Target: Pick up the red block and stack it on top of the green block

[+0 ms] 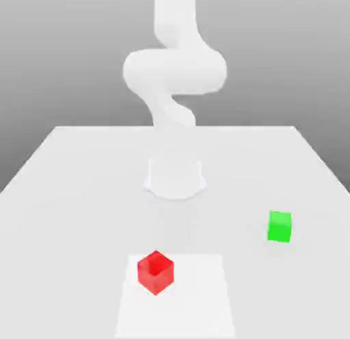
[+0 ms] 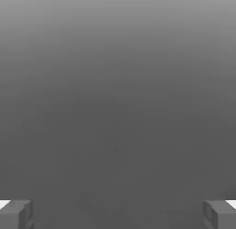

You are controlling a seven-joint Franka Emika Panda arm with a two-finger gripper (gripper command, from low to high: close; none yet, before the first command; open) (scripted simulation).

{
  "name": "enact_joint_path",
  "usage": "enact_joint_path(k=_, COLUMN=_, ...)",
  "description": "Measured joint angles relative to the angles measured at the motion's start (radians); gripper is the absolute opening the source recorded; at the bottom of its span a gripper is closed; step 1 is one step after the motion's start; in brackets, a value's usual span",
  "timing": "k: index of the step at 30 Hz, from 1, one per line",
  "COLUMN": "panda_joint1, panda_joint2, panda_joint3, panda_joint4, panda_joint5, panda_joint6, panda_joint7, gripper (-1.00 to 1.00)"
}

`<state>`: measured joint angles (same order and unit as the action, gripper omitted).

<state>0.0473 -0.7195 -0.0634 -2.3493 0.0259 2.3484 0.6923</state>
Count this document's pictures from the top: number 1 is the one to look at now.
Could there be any small red cube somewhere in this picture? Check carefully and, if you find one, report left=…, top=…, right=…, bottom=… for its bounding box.
left=137, top=249, right=175, bottom=297

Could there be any small green cube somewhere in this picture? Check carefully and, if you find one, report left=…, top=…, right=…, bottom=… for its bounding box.
left=267, top=210, right=293, bottom=243

